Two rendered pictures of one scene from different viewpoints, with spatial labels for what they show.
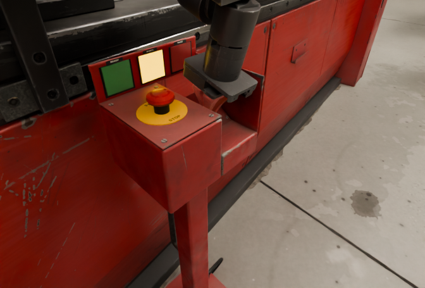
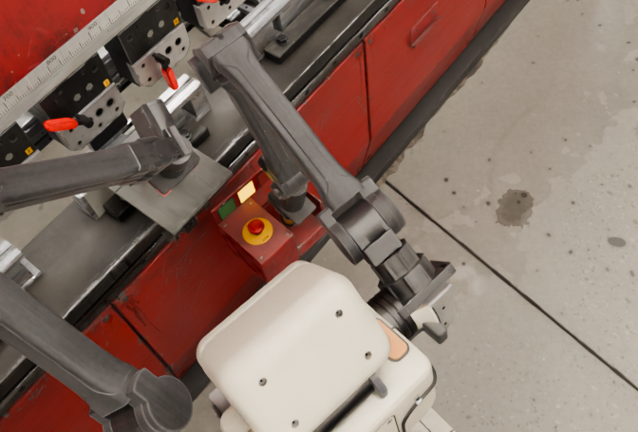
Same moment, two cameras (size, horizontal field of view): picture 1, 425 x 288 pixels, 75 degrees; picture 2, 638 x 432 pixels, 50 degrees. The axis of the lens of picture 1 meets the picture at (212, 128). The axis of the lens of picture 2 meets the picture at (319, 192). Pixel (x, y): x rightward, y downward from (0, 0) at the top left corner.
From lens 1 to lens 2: 130 cm
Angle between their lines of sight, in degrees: 23
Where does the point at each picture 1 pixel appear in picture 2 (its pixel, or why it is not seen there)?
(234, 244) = (347, 265)
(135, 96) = (238, 216)
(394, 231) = (536, 242)
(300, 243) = not seen: hidden behind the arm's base
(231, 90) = (298, 218)
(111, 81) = (223, 213)
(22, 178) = (176, 266)
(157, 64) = (249, 189)
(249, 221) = not seen: hidden behind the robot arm
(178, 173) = (271, 268)
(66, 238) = (197, 291)
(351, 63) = not seen: outside the picture
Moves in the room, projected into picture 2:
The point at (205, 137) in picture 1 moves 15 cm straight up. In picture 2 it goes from (285, 248) to (274, 215)
